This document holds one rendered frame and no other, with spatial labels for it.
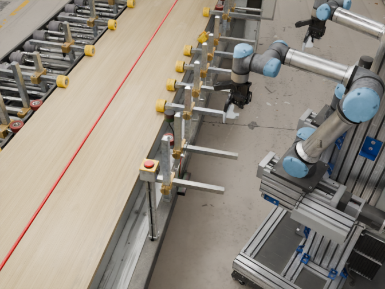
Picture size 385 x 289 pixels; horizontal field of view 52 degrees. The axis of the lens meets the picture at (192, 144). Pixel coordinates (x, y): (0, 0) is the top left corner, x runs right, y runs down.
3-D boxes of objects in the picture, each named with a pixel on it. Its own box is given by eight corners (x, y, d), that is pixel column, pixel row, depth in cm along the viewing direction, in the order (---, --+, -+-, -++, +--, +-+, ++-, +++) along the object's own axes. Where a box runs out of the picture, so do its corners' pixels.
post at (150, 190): (159, 233, 205) (156, 173, 175) (156, 241, 202) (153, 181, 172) (150, 231, 206) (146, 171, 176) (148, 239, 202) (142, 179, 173)
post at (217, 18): (216, 69, 336) (220, 15, 304) (215, 71, 333) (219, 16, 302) (212, 68, 337) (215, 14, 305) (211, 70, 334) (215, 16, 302)
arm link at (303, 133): (320, 150, 192) (327, 128, 183) (312, 167, 183) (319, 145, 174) (296, 141, 196) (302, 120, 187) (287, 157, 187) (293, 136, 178)
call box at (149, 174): (159, 172, 177) (158, 160, 171) (155, 184, 172) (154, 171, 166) (144, 170, 178) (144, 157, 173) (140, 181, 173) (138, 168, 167)
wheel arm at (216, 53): (251, 58, 299) (252, 54, 297) (251, 61, 297) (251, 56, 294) (187, 50, 307) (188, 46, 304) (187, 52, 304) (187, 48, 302)
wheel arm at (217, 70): (247, 75, 281) (248, 71, 279) (247, 78, 278) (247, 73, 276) (180, 66, 288) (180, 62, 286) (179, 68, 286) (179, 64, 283)
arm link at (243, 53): (250, 53, 153) (230, 47, 156) (247, 77, 160) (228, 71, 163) (258, 45, 158) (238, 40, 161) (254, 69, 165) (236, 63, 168)
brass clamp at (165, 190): (176, 178, 224) (176, 172, 220) (170, 196, 214) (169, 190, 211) (165, 176, 225) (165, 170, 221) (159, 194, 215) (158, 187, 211)
